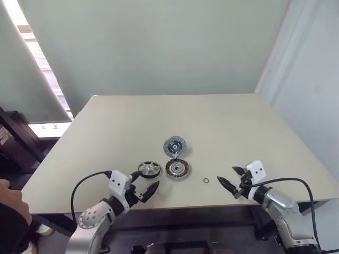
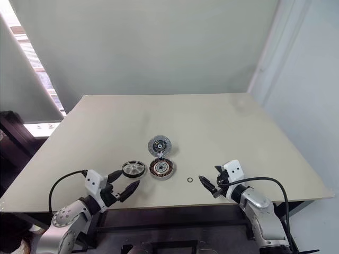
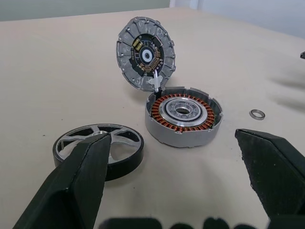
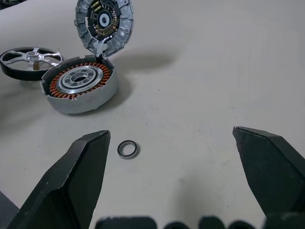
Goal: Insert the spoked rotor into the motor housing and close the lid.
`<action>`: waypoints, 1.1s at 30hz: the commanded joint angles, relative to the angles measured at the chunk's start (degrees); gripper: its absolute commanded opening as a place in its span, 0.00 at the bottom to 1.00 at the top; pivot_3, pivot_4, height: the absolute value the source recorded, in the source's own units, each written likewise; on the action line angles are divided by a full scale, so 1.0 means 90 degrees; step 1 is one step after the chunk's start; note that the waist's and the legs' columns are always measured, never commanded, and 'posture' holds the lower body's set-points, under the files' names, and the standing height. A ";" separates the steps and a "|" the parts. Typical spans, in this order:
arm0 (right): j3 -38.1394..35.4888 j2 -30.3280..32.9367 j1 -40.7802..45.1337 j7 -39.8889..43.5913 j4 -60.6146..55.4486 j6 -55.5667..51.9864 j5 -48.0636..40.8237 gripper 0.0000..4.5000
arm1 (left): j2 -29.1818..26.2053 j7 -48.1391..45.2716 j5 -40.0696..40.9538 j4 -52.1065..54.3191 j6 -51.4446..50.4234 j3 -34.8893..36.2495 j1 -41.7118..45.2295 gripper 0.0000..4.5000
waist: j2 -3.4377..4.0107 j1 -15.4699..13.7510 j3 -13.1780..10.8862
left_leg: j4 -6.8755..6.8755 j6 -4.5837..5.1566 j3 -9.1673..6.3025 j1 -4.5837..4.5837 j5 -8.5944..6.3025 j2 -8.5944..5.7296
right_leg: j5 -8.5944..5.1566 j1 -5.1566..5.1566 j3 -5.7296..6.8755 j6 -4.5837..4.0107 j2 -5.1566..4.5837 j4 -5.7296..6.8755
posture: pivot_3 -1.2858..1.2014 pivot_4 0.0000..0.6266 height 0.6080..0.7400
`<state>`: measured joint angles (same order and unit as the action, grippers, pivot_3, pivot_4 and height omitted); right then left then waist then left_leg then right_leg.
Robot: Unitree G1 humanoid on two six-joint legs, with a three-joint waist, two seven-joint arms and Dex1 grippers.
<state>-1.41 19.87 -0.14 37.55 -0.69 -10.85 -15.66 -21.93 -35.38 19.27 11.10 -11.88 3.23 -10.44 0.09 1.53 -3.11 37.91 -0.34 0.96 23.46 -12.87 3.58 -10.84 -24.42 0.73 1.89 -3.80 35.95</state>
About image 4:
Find silver motor stator housing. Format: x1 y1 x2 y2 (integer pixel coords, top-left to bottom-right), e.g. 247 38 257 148
41 54 119 115

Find motor cover with circuit board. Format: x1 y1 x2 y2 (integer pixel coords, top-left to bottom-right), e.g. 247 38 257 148
74 0 135 58

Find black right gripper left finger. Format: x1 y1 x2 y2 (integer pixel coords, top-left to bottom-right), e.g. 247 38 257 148
7 130 112 229

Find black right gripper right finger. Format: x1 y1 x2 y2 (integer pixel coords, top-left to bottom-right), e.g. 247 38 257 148
233 126 305 219

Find black rotor ring silver spokes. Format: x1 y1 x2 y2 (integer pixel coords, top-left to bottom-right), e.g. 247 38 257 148
0 46 64 81

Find small steel bearing ring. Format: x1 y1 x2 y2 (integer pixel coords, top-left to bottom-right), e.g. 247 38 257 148
117 140 141 160

